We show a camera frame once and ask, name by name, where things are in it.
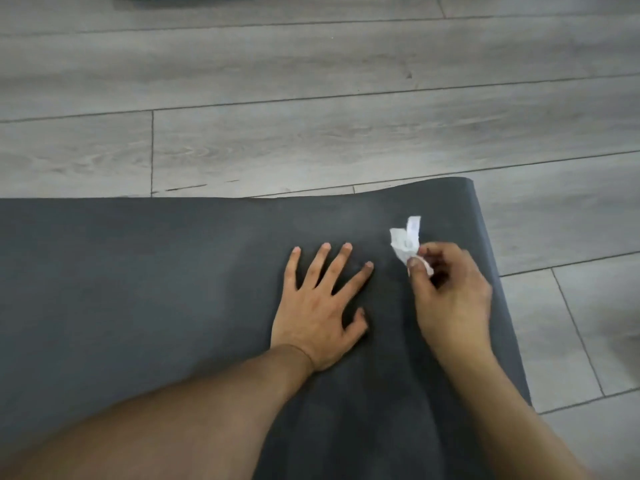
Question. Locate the person's left hand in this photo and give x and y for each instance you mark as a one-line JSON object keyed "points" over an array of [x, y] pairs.
{"points": [[312, 319]]}

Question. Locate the person's right hand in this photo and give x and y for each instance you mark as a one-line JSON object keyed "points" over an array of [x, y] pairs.
{"points": [[455, 304]]}

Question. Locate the white wipe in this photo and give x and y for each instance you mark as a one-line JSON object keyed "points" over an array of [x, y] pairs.
{"points": [[402, 242]]}

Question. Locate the dark grey yoga mat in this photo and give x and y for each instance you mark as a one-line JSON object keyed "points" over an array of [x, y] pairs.
{"points": [[125, 269]]}

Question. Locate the person's right forearm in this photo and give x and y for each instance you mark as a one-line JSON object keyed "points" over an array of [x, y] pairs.
{"points": [[505, 419]]}

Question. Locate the person's left forearm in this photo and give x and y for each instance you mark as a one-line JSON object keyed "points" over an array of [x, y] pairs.
{"points": [[165, 424]]}

